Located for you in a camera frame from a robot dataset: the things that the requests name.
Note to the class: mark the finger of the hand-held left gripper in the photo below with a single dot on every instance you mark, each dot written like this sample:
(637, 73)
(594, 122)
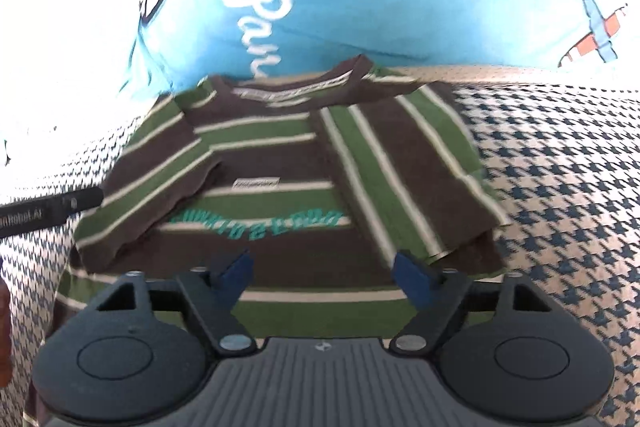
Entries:
(50, 213)

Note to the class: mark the green brown striped shirt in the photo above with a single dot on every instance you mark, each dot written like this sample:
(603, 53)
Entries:
(280, 167)

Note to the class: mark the houndstooth sofa seat cover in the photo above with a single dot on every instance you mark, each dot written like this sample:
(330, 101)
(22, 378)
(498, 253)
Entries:
(550, 187)

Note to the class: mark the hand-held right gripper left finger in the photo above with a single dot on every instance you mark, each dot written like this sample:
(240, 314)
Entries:
(235, 275)

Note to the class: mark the blue back cushion, script print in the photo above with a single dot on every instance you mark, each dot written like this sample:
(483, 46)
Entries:
(450, 22)

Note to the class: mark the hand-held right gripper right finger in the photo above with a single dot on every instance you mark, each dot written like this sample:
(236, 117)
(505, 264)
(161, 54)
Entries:
(415, 280)

